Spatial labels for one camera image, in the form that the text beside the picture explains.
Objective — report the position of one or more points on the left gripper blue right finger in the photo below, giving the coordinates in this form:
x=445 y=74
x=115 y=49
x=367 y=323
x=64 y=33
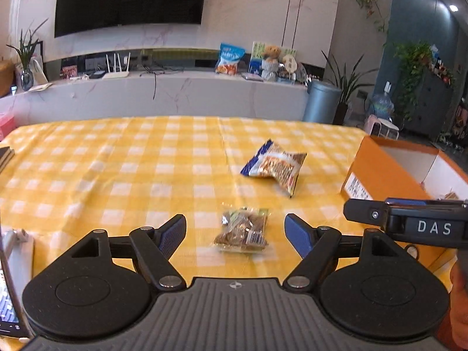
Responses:
x=300 y=234

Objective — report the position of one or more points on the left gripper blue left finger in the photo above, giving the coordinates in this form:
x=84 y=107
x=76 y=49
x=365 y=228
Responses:
x=171 y=235

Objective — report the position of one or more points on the person right hand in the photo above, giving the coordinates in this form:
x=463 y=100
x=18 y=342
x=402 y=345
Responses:
x=453 y=330

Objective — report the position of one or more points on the small brown nut packet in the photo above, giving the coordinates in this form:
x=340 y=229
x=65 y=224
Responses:
x=243 y=230

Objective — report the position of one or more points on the orange cardboard box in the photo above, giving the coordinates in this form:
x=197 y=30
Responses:
x=385 y=169

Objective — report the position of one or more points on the brown blue chip bag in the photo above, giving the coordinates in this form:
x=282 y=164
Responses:
x=272 y=161

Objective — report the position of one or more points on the white pink stool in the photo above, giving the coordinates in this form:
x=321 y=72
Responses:
x=381 y=128

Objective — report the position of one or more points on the yellow checkered tablecloth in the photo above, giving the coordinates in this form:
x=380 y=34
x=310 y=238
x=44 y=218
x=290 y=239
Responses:
x=66 y=179

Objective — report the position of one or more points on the water jug bottle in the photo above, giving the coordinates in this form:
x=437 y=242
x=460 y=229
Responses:
x=381 y=105

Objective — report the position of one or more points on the dark cabinet with plants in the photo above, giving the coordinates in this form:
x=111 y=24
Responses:
x=424 y=90

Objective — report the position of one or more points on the grey metal trash can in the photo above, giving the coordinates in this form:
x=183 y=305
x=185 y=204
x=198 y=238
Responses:
x=323 y=100

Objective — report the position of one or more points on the potted green plant right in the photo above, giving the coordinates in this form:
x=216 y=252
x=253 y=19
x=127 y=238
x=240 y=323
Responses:
x=346 y=81

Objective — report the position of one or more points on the white wifi router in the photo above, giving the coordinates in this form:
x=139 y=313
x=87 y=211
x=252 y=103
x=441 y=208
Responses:
x=117 y=66

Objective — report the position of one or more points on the laptop keyboard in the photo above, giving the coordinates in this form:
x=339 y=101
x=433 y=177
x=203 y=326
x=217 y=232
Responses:
x=12 y=319

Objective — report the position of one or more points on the blue snack bag on counter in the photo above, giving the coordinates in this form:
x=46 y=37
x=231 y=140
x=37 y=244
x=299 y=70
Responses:
x=229 y=58

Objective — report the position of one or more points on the potted plant glass vase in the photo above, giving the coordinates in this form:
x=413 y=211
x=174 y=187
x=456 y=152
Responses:
x=25 y=50

